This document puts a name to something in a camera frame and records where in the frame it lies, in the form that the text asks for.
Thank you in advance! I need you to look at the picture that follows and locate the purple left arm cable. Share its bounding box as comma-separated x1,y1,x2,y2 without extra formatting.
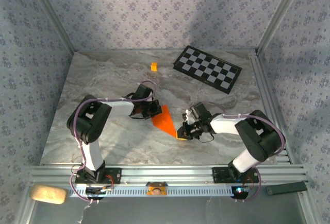
70,80,158,204

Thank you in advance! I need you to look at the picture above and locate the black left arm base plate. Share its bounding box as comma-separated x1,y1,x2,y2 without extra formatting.
75,167,122,184

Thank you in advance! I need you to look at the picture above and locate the long aluminium mounting rail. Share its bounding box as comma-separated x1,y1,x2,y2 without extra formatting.
27,164,309,186

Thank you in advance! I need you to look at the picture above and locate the orange cartoon face figure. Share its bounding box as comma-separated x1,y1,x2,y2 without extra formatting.
145,181,168,197

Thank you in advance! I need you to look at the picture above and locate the aluminium frame post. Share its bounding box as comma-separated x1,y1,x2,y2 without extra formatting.
25,0,78,54
255,0,309,56

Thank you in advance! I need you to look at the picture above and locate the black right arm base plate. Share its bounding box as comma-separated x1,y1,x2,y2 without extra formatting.
212,166,260,184

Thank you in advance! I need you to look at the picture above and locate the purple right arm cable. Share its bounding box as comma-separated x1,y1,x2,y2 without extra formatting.
203,101,287,204

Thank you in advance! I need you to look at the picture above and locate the beige sponge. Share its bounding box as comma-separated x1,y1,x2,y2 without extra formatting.
28,184,69,205

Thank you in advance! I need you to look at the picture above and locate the slotted grey cable duct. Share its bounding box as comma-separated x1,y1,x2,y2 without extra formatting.
67,185,250,198

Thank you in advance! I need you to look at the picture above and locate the orange paper sheet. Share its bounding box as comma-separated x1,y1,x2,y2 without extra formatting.
151,105,178,139

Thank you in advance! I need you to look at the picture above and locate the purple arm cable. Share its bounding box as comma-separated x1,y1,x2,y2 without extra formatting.
70,80,158,204
203,101,287,204

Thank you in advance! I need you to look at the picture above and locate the black flat bar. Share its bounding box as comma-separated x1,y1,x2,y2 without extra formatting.
266,182,308,196

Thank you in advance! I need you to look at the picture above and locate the black and white checkerboard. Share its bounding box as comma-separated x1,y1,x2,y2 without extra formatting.
172,45,243,95

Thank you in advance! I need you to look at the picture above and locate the aluminium side rail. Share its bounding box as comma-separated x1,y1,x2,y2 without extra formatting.
248,54,293,165

